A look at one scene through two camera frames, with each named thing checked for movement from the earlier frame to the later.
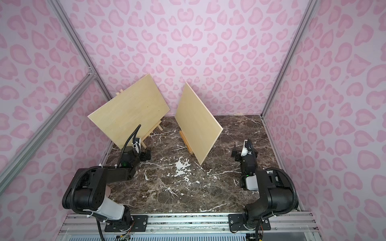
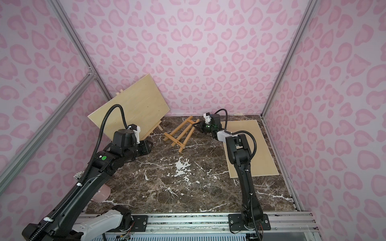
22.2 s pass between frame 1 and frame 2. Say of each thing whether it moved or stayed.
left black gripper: moved
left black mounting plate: stayed
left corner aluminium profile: stayed
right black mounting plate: stayed
